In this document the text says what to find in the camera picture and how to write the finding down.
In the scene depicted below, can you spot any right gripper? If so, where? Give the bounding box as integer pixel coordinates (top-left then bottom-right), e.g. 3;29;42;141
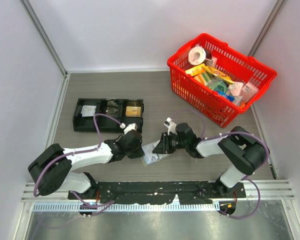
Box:
152;132;188;154

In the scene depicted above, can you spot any grey card holder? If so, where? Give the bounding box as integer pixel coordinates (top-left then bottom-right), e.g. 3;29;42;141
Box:
141;140;169;166

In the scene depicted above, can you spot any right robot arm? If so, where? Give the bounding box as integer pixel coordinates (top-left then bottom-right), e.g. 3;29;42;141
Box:
151;123;270;198

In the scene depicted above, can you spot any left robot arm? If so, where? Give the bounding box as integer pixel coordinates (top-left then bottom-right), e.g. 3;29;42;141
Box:
28;129;144;199

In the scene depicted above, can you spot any gold card in tray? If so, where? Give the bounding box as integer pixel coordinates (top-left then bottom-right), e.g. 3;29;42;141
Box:
125;106;142;118

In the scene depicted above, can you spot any silver card in tray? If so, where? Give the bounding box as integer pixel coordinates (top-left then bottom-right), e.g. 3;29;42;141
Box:
81;105;97;117

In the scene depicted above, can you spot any black three-slot tray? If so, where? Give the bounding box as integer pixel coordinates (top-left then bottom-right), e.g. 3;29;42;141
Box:
72;98;144;133

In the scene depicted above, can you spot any green packet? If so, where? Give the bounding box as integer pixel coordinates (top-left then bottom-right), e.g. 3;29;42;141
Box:
207;77;230;95

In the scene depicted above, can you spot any red shopping basket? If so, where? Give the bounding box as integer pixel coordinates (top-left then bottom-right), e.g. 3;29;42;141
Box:
167;33;277;128

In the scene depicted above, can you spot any yellow snack box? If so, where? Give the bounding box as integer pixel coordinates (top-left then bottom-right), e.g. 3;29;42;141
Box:
185;63;235;86

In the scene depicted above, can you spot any white tape roll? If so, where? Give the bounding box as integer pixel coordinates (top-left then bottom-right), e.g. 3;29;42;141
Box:
188;46;206;66

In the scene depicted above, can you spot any pink white packet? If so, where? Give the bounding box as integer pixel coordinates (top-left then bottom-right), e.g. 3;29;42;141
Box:
240;82;259;103

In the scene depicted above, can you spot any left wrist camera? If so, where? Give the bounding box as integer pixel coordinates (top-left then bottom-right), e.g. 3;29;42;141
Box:
119;123;138;135

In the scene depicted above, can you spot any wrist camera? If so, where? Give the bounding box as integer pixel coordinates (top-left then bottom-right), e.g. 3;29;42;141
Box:
119;123;138;135
163;117;177;135

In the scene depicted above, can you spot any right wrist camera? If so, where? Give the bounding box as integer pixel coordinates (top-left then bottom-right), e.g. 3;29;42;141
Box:
163;117;177;135

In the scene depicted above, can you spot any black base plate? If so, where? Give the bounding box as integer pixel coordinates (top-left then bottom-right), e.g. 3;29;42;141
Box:
79;181;246;205

